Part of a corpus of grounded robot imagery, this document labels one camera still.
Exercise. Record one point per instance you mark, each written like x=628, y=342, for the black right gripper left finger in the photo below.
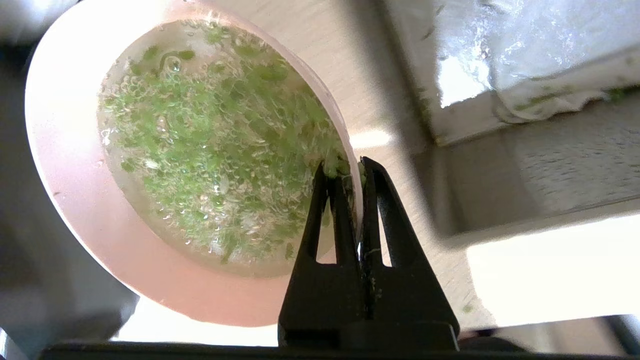
x=320, y=300

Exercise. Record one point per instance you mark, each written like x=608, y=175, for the pink bowl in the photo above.
x=65, y=150

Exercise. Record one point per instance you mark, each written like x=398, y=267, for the green grains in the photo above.
x=215, y=150

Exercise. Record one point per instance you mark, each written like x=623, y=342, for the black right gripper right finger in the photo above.
x=410, y=310

